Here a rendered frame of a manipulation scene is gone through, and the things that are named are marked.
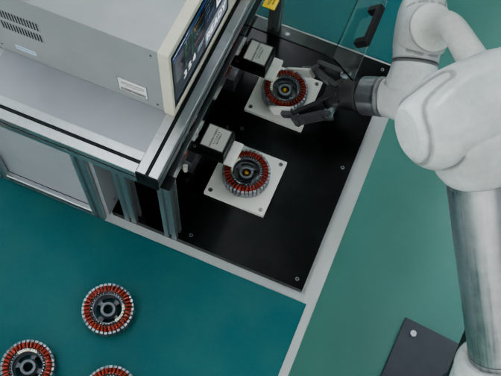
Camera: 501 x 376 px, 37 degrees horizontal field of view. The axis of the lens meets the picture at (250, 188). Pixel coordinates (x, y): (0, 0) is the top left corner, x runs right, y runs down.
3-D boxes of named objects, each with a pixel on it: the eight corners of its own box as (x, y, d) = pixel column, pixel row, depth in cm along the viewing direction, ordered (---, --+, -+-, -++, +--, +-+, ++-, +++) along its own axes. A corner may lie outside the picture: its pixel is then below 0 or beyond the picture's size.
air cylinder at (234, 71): (244, 69, 191) (245, 57, 186) (233, 92, 188) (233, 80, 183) (226, 62, 191) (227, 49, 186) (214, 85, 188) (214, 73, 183)
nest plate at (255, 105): (322, 84, 190) (323, 81, 189) (300, 133, 184) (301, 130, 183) (267, 63, 192) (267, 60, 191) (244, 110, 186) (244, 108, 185)
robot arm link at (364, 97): (396, 93, 175) (373, 92, 179) (385, 68, 169) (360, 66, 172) (383, 124, 172) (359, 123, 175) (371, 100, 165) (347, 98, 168)
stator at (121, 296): (74, 326, 165) (71, 322, 161) (97, 280, 169) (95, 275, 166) (122, 345, 164) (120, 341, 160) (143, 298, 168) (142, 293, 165)
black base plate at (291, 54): (390, 71, 195) (392, 66, 193) (301, 292, 170) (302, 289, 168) (223, 8, 201) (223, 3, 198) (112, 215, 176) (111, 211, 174)
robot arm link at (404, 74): (391, 123, 175) (399, 66, 175) (456, 128, 166) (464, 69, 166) (371, 116, 166) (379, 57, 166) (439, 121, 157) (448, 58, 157)
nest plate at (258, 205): (286, 164, 181) (287, 162, 179) (262, 218, 175) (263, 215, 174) (229, 141, 182) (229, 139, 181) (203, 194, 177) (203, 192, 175)
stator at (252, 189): (278, 169, 179) (279, 162, 175) (254, 207, 174) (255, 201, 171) (237, 147, 180) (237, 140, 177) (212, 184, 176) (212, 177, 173)
